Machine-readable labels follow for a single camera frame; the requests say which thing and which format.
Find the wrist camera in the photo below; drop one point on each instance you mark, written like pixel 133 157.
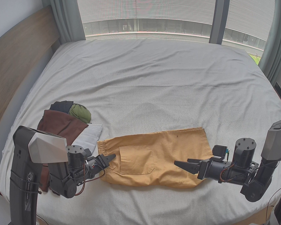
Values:
pixel 88 153
pixel 220 152

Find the tan shorts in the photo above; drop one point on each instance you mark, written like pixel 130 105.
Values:
pixel 166 153

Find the brown garment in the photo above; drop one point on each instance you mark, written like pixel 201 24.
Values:
pixel 60 125

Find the grey-green curtain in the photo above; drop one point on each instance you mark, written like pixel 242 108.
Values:
pixel 65 13
pixel 276 43

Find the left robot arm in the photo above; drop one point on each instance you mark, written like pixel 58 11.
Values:
pixel 46 146

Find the green garment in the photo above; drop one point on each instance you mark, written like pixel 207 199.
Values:
pixel 80 114

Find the black garment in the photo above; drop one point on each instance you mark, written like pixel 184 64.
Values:
pixel 59 106

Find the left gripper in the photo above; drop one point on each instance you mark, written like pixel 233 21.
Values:
pixel 98 164

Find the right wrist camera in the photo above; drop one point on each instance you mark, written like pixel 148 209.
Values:
pixel 220 152

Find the pale grey garment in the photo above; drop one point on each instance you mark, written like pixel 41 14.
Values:
pixel 89 135

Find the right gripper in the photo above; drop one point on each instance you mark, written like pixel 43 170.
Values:
pixel 210 170

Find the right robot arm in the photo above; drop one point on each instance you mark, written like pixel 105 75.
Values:
pixel 245 153

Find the bed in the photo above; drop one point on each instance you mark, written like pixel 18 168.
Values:
pixel 154 78

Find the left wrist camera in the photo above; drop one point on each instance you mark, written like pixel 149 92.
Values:
pixel 88 153

